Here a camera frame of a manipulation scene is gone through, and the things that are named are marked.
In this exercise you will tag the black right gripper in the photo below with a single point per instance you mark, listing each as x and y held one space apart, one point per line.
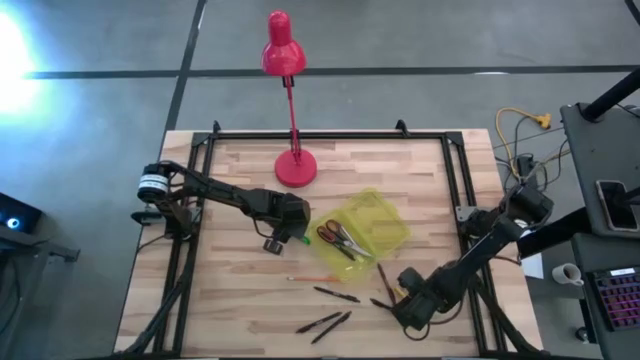
417 307

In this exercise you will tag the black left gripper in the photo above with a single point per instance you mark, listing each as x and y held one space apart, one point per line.
292 212

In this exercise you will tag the yellow highlighter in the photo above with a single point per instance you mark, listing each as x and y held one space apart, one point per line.
399 292

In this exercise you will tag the black pen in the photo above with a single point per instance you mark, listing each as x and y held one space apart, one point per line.
337 294
320 322
386 282
331 327

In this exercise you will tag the green highlighter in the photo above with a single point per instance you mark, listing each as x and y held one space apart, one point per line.
305 240

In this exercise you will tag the orange pencil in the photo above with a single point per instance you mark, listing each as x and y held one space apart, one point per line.
312 279

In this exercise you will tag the translucent yellow-green supply box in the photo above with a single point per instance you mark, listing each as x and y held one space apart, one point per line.
370 220

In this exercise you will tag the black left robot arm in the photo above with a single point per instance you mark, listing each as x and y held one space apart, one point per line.
220 190

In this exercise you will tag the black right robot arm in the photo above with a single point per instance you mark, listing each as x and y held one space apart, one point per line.
480 250

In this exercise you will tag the red desk lamp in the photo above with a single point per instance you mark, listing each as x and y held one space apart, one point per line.
295 167

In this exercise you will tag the white paper sheet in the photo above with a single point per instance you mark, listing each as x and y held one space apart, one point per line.
534 267

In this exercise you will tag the white mug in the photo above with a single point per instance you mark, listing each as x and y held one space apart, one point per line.
565 274

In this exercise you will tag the black power adapter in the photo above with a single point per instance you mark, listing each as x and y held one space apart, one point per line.
526 165

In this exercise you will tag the backlit keyboard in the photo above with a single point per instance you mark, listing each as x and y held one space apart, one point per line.
620 300

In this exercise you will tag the black smartphone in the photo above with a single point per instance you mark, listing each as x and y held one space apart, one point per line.
616 205

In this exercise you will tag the grey side desk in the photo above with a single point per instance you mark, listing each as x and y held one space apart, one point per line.
595 150

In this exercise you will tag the black device with blue light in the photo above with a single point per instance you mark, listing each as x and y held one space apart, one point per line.
17 212

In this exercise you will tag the black pole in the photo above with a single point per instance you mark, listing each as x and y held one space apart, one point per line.
612 97

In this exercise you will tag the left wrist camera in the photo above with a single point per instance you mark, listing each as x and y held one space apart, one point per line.
273 246

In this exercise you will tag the black metal table frame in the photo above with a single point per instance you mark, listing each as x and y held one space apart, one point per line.
350 135

